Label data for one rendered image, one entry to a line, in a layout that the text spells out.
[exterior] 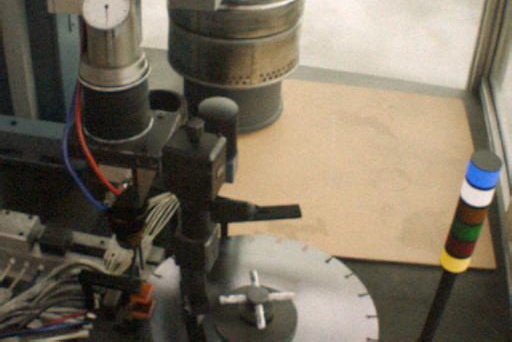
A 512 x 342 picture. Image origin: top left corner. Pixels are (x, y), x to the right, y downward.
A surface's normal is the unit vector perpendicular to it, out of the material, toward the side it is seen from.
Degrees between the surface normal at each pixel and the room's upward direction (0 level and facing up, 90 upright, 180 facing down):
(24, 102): 90
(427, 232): 0
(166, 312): 0
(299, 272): 0
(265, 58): 90
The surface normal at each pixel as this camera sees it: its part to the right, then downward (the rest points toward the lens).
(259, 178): 0.04, -0.79
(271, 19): 0.47, 0.55
